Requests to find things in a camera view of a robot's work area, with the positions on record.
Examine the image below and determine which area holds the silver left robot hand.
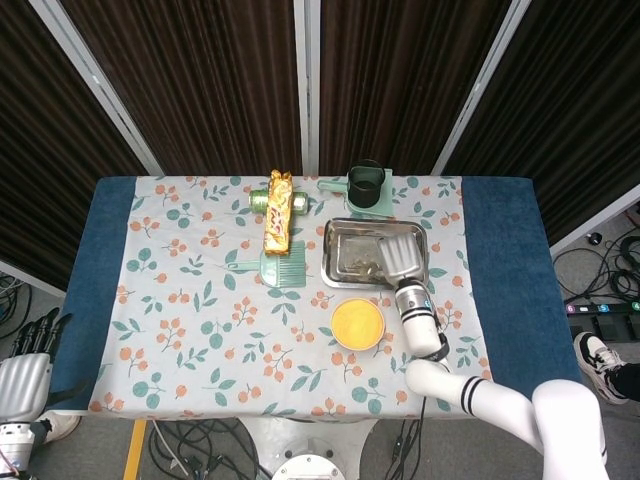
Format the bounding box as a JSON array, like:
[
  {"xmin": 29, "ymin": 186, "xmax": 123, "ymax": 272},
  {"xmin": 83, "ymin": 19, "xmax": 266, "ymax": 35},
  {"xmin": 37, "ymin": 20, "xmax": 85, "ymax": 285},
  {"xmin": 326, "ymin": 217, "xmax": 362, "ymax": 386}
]
[{"xmin": 0, "ymin": 307, "xmax": 92, "ymax": 426}]

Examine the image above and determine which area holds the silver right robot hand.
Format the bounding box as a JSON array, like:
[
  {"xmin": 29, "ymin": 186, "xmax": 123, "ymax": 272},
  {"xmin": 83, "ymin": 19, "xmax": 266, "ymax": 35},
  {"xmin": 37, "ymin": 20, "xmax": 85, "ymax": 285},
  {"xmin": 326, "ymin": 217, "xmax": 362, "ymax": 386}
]
[{"xmin": 377, "ymin": 232, "xmax": 425, "ymax": 290}]

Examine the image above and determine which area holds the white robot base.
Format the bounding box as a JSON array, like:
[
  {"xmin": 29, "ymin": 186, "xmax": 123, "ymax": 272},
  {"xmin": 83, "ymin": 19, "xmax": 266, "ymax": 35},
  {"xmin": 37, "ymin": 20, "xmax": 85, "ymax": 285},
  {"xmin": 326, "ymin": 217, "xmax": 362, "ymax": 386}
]
[{"xmin": 239, "ymin": 417, "xmax": 376, "ymax": 480}]

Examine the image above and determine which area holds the stainless steel rectangular tray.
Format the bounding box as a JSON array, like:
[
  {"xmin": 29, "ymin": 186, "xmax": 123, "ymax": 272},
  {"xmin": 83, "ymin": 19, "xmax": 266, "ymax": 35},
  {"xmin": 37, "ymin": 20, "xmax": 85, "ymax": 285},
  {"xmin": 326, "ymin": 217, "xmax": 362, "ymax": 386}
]
[{"xmin": 320, "ymin": 217, "xmax": 432, "ymax": 291}]

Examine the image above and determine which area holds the beige round bowl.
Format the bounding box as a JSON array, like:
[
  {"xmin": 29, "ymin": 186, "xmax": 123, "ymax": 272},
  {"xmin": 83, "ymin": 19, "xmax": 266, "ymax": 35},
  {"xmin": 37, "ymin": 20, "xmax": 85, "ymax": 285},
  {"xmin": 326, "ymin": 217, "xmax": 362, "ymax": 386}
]
[{"xmin": 331, "ymin": 297, "xmax": 387, "ymax": 352}]

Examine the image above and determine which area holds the plain white shoe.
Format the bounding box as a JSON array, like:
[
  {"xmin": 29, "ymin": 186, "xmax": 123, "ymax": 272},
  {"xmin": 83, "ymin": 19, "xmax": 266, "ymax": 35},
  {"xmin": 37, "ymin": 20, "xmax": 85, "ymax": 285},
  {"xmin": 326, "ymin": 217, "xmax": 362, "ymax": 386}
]
[{"xmin": 29, "ymin": 410, "xmax": 82, "ymax": 444}]

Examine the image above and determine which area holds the black mesh pen holder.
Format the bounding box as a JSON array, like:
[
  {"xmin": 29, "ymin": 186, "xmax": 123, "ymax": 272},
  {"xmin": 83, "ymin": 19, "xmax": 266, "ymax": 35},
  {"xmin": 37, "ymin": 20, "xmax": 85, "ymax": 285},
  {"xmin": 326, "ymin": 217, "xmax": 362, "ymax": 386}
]
[{"xmin": 347, "ymin": 158, "xmax": 387, "ymax": 209}]

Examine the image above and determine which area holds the dark green cup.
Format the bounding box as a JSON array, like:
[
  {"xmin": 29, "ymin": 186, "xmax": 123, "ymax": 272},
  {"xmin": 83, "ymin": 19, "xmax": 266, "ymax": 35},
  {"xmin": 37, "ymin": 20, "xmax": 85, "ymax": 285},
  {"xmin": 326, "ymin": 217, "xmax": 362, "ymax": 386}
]
[{"xmin": 317, "ymin": 168, "xmax": 396, "ymax": 219}]

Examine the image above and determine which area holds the blue fabric table cover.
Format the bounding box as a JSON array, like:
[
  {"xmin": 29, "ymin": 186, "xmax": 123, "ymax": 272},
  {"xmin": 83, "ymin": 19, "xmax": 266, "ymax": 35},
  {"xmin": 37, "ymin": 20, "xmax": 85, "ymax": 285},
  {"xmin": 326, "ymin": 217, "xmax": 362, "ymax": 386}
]
[{"xmin": 47, "ymin": 174, "xmax": 587, "ymax": 411}]

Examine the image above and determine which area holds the mint green plastic brush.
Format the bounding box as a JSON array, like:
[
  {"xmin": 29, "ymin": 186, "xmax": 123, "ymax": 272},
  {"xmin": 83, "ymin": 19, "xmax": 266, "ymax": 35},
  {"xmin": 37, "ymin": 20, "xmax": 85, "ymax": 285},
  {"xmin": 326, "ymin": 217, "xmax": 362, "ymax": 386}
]
[{"xmin": 223, "ymin": 240, "xmax": 307, "ymax": 289}]

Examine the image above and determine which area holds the gold foil snack packet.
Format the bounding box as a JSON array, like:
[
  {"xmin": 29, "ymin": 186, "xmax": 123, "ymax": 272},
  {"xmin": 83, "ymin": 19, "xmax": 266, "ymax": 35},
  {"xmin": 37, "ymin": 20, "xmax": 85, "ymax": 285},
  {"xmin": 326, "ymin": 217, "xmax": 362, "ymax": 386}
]
[{"xmin": 263, "ymin": 169, "xmax": 294, "ymax": 257}]

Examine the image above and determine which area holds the green drink can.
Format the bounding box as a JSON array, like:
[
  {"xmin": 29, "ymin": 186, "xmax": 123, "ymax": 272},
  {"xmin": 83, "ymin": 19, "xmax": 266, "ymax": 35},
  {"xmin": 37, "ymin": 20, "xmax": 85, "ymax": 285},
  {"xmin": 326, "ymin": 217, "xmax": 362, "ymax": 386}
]
[{"xmin": 248, "ymin": 188, "xmax": 310, "ymax": 215}]

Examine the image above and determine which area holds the floral fruit print tablecloth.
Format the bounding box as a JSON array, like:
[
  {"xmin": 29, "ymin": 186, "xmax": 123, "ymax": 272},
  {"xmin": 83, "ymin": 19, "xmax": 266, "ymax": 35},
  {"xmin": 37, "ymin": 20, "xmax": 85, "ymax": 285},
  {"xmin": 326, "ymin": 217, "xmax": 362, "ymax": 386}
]
[{"xmin": 87, "ymin": 174, "xmax": 497, "ymax": 419}]

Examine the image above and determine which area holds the dark fabric partition panel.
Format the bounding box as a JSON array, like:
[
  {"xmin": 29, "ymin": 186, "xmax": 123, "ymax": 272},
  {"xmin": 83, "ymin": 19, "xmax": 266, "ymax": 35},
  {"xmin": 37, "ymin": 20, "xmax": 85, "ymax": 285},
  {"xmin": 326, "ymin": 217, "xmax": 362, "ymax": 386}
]
[
  {"xmin": 307, "ymin": 0, "xmax": 531, "ymax": 176},
  {"xmin": 434, "ymin": 0, "xmax": 640, "ymax": 256},
  {"xmin": 0, "ymin": 0, "xmax": 151, "ymax": 301},
  {"xmin": 29, "ymin": 0, "xmax": 309, "ymax": 177}
]

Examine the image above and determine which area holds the white and black sneaker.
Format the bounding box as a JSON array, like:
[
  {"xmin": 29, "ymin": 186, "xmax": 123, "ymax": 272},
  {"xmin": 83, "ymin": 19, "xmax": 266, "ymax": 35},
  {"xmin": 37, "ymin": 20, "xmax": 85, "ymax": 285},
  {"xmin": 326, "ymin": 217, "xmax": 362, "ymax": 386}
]
[{"xmin": 573, "ymin": 332, "xmax": 632, "ymax": 405}]

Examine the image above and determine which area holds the black trouser leg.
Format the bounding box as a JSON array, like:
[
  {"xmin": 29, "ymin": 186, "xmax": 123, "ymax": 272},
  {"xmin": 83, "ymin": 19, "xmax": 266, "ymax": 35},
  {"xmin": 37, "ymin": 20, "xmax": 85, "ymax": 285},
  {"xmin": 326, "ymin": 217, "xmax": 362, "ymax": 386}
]
[{"xmin": 607, "ymin": 362, "xmax": 640, "ymax": 401}]

